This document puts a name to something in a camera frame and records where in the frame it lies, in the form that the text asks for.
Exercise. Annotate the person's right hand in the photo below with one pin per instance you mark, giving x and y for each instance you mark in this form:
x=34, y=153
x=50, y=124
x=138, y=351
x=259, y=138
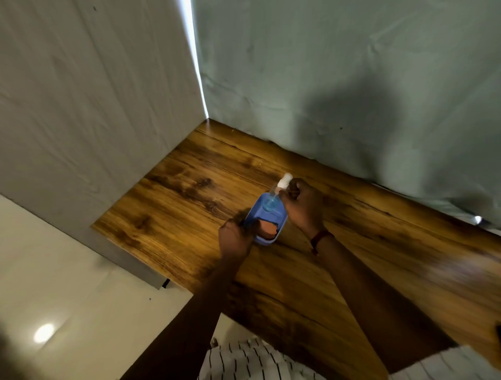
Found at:
x=305, y=211

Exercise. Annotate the person's left hand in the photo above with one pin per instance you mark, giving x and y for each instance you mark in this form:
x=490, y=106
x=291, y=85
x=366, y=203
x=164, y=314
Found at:
x=235, y=242

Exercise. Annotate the clear spray bottle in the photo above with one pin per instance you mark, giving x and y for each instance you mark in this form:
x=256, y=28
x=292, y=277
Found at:
x=272, y=201

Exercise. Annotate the orange cleaning cloth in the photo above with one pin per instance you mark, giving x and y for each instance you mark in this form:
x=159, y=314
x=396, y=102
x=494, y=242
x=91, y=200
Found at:
x=268, y=230

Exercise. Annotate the blue plastic container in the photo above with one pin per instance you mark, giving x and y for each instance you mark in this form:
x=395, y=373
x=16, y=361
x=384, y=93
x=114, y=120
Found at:
x=270, y=219

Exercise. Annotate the person's right forearm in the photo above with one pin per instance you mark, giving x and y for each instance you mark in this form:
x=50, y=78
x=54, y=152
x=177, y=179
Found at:
x=379, y=305

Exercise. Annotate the person's left forearm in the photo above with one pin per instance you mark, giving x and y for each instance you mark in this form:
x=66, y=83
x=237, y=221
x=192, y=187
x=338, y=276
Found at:
x=184, y=325

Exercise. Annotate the person's left foot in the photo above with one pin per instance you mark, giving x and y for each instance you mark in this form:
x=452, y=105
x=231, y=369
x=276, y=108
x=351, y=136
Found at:
x=214, y=342

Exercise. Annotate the red wrist band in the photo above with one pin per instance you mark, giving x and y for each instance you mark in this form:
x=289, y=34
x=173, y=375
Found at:
x=321, y=238

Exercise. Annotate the black table leg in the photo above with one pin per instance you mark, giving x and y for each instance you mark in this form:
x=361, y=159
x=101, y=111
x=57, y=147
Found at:
x=166, y=283

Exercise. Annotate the white striped shirt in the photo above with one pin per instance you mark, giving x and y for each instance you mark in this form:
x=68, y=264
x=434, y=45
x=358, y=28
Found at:
x=258, y=362

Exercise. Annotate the grey-green curtain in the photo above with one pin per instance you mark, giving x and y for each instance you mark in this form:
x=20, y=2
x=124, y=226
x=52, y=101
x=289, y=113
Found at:
x=352, y=78

